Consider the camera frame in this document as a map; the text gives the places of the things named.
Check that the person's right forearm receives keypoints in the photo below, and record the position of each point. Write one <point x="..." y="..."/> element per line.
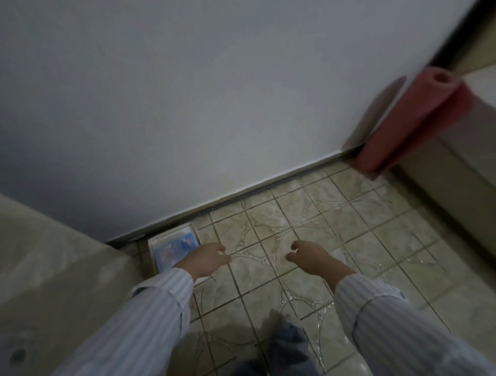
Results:
<point x="391" y="329"/>

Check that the beige low cabinet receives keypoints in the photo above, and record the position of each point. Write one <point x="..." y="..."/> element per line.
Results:
<point x="461" y="174"/>

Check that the beige sofa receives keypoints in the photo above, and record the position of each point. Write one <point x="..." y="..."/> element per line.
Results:
<point x="54" y="279"/>

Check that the person's left fingers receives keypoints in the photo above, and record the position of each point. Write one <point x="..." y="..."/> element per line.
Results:
<point x="221" y="253"/>

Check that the rolled red mat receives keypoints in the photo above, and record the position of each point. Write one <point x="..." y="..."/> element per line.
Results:
<point x="410" y="124"/>

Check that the person's right fingers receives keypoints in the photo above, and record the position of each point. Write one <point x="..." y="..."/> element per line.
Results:
<point x="294" y="253"/>

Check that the person's right hand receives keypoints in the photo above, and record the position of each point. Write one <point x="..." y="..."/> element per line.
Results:
<point x="316" y="261"/>

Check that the person's left forearm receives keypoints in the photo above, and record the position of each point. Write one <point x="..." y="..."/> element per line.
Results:
<point x="143" y="321"/>

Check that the person's blue trouser leg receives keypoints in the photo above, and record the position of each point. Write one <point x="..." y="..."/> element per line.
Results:
<point x="288" y="352"/>

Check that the person's left hand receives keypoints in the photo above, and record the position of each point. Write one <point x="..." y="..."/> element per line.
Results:
<point x="203" y="260"/>

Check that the blue packet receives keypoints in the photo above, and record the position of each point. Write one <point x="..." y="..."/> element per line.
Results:
<point x="170" y="250"/>

